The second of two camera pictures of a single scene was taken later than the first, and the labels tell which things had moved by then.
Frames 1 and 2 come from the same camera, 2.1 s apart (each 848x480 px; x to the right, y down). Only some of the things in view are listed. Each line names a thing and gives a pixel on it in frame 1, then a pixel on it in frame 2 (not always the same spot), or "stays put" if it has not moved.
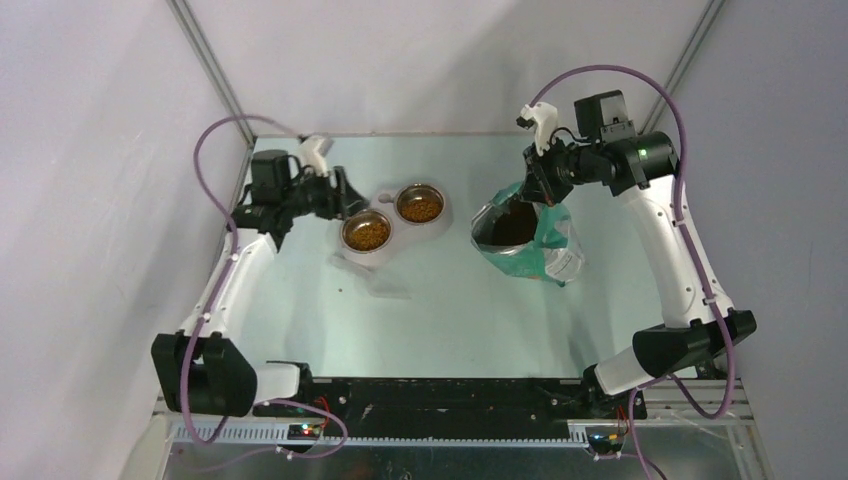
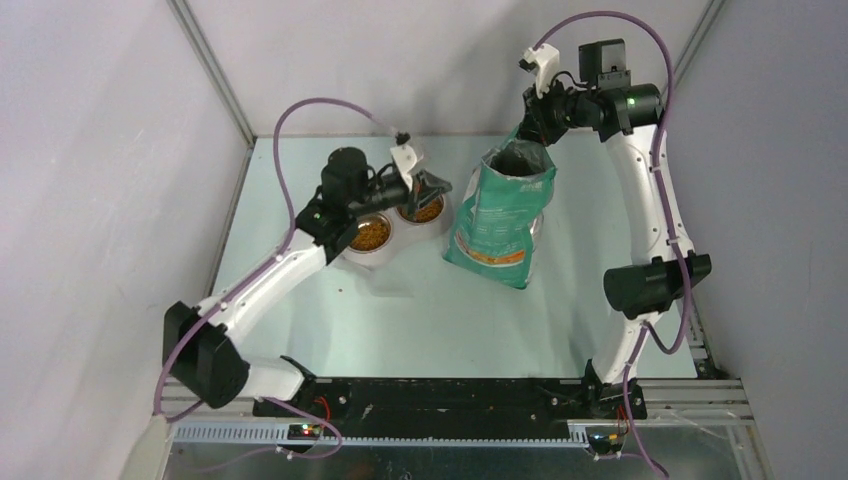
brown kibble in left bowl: (368, 236) stays put
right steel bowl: (419, 204) stays put
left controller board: (303, 431) stays put
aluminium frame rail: (713, 412) stays put
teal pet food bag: (556, 255) → (500, 224)
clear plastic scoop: (374, 282) stays put
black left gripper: (340, 201) → (425, 188)
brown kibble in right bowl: (420, 210) stays put
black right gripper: (538, 183) → (536, 123)
